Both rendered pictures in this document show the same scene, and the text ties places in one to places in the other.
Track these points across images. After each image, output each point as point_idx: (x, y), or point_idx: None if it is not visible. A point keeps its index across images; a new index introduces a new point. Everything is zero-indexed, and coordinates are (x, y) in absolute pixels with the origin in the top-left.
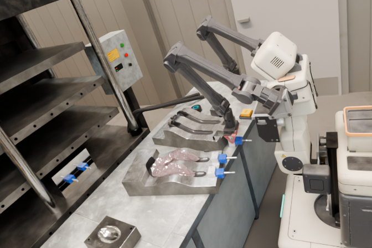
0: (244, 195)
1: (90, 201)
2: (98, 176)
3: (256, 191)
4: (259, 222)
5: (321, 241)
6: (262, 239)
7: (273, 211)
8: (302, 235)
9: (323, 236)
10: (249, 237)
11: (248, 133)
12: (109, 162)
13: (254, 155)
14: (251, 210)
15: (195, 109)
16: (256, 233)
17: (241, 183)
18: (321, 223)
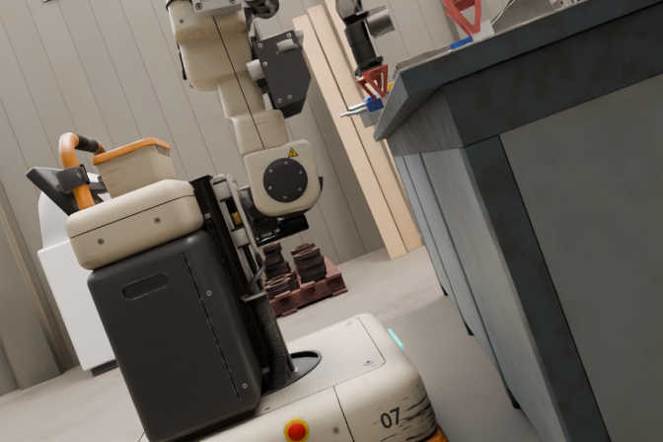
0: (458, 267)
1: None
2: None
3: (489, 334)
4: (502, 405)
5: (302, 339)
6: (472, 393)
7: (486, 434)
8: (333, 329)
9: (299, 343)
10: (501, 380)
11: (422, 147)
12: None
13: (457, 236)
14: (484, 336)
15: (507, 7)
16: (492, 390)
17: (443, 228)
18: (302, 349)
